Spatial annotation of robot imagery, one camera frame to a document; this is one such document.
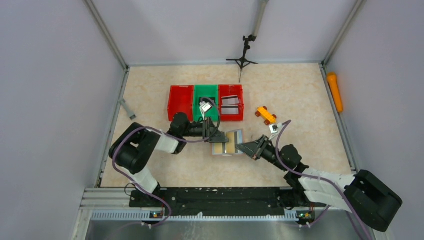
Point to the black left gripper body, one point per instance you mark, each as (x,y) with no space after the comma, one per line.
(194,130)

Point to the red plastic bin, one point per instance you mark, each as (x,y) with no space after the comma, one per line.
(231,89)
(180,100)

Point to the green plastic bin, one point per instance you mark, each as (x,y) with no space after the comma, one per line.
(209,91)

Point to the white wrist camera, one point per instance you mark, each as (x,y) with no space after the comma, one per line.
(275,129)
(204,107)

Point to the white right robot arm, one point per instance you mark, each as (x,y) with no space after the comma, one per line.
(362,193)

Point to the right red plastic bin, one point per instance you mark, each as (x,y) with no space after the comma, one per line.
(231,89)

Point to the grey small tool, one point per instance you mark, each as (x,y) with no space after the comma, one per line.
(130,113)

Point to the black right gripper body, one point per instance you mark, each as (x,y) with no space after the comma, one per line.
(268,154)

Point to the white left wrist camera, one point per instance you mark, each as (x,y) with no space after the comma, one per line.
(204,107)

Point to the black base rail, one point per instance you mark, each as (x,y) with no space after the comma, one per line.
(179,197)

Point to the orange flashlight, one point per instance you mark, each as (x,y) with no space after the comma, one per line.
(332,81)

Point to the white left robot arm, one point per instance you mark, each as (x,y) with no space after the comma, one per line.
(132,151)

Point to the card with black stripe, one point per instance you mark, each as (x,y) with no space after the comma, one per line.
(230,100)

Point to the black card in green bin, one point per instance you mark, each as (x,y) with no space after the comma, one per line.
(205,99)

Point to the left red plastic bin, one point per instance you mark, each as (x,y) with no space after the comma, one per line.
(180,100)

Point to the white card in bin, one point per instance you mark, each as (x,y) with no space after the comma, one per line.
(230,110)

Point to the yellow toy brick car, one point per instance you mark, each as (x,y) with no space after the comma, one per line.
(268,118)

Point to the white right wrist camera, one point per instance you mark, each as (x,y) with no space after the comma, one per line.
(275,129)

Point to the black camera tripod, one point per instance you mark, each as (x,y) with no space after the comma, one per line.
(243,62)

